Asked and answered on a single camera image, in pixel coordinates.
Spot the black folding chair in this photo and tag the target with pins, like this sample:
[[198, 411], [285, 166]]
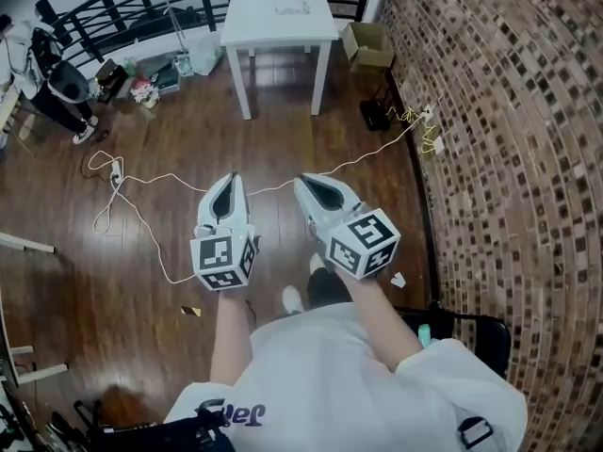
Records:
[[494, 342]]

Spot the person's right forearm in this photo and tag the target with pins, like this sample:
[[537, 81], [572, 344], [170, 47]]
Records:
[[381, 318]]

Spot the open cardboard box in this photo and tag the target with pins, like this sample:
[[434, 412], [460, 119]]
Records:
[[369, 45]]

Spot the white pole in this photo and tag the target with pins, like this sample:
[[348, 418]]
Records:
[[176, 31]]

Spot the black equipment pile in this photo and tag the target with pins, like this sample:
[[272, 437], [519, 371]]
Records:
[[70, 429]]

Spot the black metal stand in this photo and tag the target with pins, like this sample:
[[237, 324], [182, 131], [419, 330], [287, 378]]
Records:
[[377, 111]]

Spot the white power strip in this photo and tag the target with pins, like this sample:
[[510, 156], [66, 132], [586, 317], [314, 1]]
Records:
[[115, 170]]

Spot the person's black trouser leg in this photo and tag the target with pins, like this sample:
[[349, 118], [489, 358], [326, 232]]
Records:
[[325, 287]]

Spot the white wall outlet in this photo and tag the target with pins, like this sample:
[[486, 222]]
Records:
[[437, 145]]

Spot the white paper scrap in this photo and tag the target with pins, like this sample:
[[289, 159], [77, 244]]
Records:
[[398, 279]]

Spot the person's left forearm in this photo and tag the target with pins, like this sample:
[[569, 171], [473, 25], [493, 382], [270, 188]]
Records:
[[231, 337]]

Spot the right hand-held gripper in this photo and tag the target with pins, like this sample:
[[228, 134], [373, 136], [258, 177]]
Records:
[[363, 243]]

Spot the black box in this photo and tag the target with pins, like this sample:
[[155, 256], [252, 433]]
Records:
[[111, 80]]

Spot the white plug adapter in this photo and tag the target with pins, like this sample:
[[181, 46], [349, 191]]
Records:
[[428, 109]]

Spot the green bottle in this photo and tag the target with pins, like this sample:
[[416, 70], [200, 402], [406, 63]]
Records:
[[425, 334]]

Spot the brown paper scrap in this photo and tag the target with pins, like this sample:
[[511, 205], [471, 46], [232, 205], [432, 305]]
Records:
[[190, 310]]

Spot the white plastic bag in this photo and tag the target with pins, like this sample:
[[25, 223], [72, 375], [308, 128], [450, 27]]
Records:
[[206, 54]]

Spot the grey case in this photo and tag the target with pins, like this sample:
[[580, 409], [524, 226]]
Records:
[[160, 71]]

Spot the white wooden frame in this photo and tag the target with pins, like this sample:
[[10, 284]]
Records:
[[42, 372], [26, 244]]

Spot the flower print bag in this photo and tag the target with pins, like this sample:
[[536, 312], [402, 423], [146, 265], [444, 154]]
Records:
[[143, 93]]

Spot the white shoe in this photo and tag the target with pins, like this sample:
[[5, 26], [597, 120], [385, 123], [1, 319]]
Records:
[[292, 299], [316, 263]]

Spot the white square table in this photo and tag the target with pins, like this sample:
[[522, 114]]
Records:
[[278, 26]]

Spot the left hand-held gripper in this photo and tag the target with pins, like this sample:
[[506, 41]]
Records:
[[217, 254]]

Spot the person's white shirt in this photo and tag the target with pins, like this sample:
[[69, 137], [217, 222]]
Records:
[[330, 384]]

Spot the green bag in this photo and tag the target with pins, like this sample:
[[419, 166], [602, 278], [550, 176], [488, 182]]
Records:
[[130, 66]]

